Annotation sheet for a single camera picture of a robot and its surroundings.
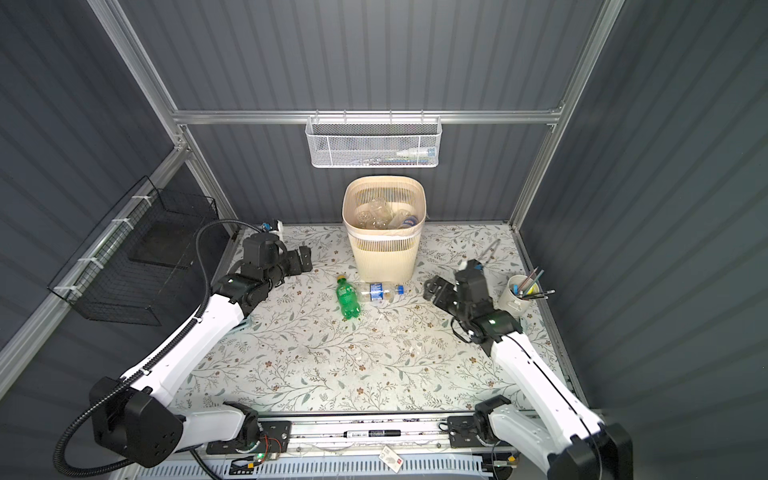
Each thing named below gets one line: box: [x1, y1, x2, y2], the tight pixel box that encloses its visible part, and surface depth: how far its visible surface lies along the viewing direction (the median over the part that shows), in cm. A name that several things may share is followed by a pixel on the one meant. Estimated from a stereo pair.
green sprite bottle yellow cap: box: [335, 274, 361, 321], surface depth 98 cm
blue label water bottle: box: [361, 282, 405, 302], surface depth 98 cm
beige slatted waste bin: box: [342, 175, 427, 282], surface depth 97 cm
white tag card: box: [378, 445, 404, 474], surface depth 71 cm
